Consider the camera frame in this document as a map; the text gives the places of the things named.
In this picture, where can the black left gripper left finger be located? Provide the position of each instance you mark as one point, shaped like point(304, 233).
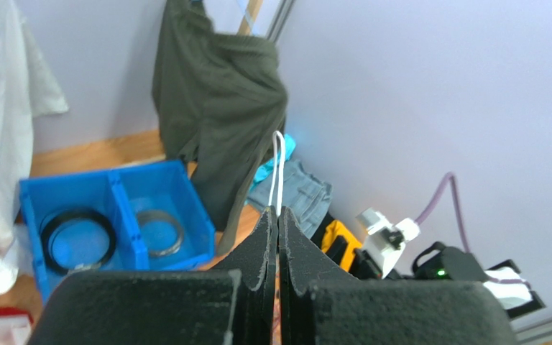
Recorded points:
point(231, 303)

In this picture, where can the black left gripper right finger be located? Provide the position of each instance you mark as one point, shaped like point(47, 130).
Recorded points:
point(322, 304)

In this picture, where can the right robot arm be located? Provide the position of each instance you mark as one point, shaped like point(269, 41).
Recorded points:
point(451, 264)

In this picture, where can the yellow cloth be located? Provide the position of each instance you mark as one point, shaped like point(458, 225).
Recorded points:
point(339, 244)

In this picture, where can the light blue jeans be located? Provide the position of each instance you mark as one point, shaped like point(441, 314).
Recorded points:
point(307, 196)

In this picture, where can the blue divided bin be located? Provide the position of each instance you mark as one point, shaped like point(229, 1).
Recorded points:
point(142, 218)

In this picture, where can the teal cloth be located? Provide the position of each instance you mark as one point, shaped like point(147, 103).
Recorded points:
point(265, 169)

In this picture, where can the olive green garment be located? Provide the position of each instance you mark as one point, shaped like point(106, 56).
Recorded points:
point(219, 98)

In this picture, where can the red storage bin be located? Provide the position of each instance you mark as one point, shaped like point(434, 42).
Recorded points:
point(15, 326)

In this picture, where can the wooden clothes rack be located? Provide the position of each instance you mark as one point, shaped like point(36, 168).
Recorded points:
point(249, 11)

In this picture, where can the white t-shirt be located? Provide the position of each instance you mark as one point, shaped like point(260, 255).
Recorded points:
point(28, 89)

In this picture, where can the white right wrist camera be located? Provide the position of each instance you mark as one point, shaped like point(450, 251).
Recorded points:
point(385, 242)

